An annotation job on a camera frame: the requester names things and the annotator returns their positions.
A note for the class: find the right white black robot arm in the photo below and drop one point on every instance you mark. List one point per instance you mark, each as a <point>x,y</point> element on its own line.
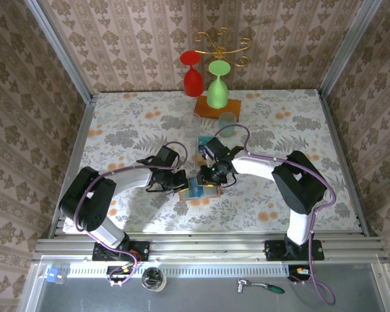
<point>253,165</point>

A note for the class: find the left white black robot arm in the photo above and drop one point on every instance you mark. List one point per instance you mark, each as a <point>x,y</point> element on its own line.
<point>131,178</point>

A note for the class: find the green wine glass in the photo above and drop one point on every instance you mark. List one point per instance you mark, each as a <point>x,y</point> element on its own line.
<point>217,94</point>

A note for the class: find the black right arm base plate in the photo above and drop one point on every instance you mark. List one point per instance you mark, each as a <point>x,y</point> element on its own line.
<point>273,252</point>

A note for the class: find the round glass jar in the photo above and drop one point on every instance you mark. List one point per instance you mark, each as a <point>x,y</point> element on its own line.
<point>153,279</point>

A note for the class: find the yellow power connector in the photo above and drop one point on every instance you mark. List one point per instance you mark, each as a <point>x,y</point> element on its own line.
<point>300,270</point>
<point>127,268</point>

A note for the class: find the frosted teal tumbler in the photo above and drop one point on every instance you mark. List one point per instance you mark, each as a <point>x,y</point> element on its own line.
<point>227,120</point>

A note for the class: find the orange wooden rack base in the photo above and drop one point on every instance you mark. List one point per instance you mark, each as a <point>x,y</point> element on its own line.
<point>203,109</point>

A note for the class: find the teal blue credit card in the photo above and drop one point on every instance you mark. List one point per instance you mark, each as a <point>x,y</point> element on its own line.
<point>193,182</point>

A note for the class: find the pink leather card holder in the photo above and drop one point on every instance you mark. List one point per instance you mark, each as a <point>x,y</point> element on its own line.
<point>185,196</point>

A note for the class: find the red wine glass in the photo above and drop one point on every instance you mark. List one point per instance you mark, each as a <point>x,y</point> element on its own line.
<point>193,83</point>

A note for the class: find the teal green credit card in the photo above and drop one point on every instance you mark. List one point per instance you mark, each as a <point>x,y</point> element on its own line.
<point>201,141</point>

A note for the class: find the blue plastic connector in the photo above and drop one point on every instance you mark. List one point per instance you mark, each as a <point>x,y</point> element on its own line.
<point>52,274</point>

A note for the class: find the floral table cover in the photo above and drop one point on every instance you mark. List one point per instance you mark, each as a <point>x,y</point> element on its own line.
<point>247,214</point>

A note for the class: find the clear acrylic tray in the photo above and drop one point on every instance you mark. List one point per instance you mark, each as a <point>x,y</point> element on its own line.
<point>195,149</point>

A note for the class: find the aluminium table side rail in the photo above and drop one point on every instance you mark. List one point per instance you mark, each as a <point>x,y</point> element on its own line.
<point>81,136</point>
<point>336,136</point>

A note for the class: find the aluminium mounting rail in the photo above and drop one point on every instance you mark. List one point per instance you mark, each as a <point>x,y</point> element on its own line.
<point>208,248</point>

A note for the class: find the aluminium frame post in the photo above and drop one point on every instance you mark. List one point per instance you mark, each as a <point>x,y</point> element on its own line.
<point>61,48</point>
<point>347,48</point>

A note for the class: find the clear glass tumbler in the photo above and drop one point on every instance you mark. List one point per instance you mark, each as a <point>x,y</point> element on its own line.
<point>191,123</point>

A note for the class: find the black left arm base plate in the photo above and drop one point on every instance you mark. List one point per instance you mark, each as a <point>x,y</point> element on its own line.
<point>139,250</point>

